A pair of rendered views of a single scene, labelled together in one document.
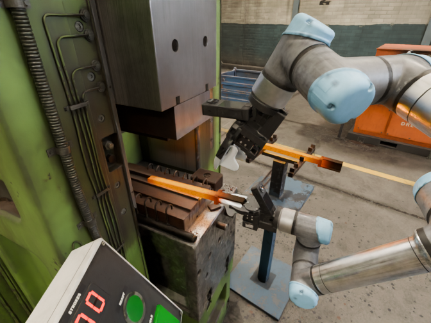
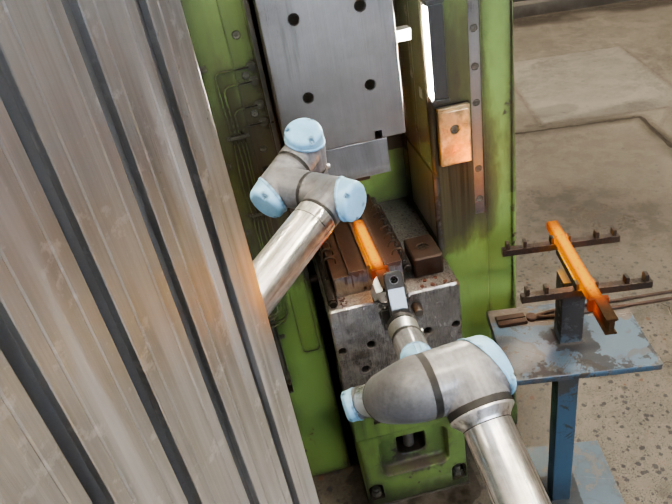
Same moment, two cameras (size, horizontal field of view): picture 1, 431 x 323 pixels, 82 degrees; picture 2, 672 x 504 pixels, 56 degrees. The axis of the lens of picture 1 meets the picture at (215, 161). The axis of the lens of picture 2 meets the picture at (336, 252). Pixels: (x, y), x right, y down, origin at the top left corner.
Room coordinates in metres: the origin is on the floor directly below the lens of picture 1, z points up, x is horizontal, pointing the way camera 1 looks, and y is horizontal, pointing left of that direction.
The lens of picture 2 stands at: (-0.10, -1.15, 2.00)
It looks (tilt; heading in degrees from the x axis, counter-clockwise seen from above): 33 degrees down; 59
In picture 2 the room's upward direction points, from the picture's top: 11 degrees counter-clockwise
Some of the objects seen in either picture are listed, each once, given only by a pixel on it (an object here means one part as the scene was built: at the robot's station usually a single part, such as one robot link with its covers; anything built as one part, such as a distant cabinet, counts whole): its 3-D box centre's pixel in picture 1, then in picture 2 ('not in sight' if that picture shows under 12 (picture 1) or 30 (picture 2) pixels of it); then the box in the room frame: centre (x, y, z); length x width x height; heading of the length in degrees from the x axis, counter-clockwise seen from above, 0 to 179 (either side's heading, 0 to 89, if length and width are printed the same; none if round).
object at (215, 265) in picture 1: (165, 231); (380, 301); (0.85, 0.24, 0.69); 0.56 x 0.38 x 0.45; 64
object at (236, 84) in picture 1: (251, 91); not in sight; (4.79, -0.69, 0.36); 1.20 x 0.80 x 0.72; 58
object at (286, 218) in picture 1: (286, 219); (405, 331); (0.60, -0.23, 1.00); 0.08 x 0.05 x 0.08; 154
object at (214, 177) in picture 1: (206, 181); (423, 255); (0.89, 0.04, 0.95); 0.12 x 0.08 x 0.06; 64
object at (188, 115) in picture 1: (139, 104); (335, 133); (0.80, 0.25, 1.32); 0.42 x 0.20 x 0.10; 64
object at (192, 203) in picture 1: (152, 192); (353, 240); (0.80, 0.25, 0.96); 0.42 x 0.20 x 0.09; 64
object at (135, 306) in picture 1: (135, 308); not in sight; (0.26, 0.15, 1.09); 0.05 x 0.03 x 0.04; 154
